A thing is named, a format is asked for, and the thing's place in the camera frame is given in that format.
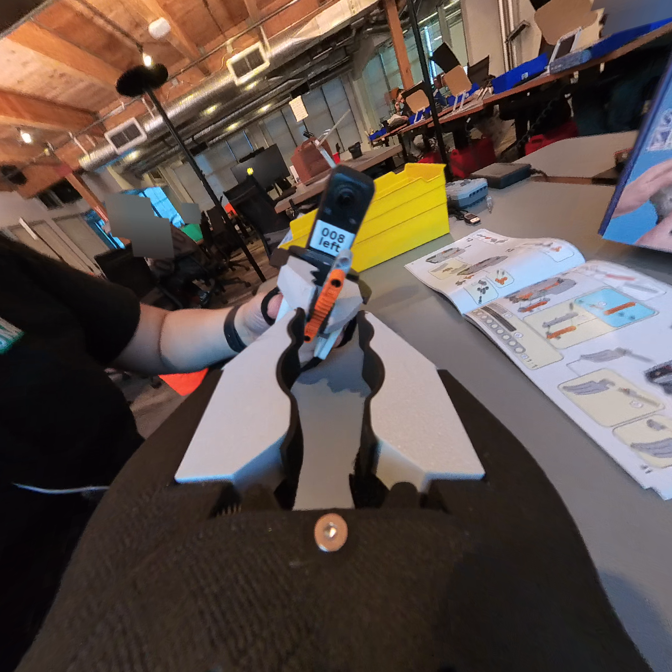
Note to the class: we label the red bag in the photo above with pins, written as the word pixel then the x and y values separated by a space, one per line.
pixel 551 137
pixel 475 157

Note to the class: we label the person's left forearm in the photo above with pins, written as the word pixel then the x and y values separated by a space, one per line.
pixel 178 336

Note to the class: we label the blue toy box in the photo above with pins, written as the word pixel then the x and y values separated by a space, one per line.
pixel 645 173

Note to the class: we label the black office chair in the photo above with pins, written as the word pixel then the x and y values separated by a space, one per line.
pixel 246 210

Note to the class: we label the black monitor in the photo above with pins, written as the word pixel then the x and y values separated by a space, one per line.
pixel 262 165

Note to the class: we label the yellow plastic bin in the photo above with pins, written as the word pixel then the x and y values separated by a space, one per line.
pixel 399 220

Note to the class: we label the blue storage bin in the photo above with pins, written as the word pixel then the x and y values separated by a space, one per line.
pixel 519 71
pixel 630 36

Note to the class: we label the silver ventilation duct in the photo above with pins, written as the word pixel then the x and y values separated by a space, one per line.
pixel 220 99

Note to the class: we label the grey toy battery box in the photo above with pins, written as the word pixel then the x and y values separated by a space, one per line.
pixel 467 191

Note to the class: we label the person's left hand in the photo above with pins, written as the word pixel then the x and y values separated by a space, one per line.
pixel 252 323

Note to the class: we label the white air vent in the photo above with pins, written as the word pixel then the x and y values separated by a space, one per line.
pixel 126 134
pixel 248 63

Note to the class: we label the grey desk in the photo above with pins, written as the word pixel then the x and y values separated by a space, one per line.
pixel 498 420

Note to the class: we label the orange floor object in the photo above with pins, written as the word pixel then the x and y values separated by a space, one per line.
pixel 183 380

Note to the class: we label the black wristband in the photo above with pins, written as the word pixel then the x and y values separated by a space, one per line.
pixel 233 330

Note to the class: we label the black floor lamp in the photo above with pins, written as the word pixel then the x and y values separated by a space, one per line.
pixel 428 78
pixel 141 78

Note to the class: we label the black flat device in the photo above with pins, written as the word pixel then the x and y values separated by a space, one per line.
pixel 501 175

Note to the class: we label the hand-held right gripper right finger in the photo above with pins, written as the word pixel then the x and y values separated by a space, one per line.
pixel 420 420

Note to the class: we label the orange toy beam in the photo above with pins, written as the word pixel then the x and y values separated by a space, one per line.
pixel 325 304

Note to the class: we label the open instruction booklet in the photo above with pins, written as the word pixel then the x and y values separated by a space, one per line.
pixel 567 336

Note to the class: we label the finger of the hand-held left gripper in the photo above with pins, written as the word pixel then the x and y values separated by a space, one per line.
pixel 296 288
pixel 346 307

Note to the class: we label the white paper notice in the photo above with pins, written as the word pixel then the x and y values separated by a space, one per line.
pixel 299 108

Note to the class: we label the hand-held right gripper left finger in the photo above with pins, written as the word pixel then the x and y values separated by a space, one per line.
pixel 241 420

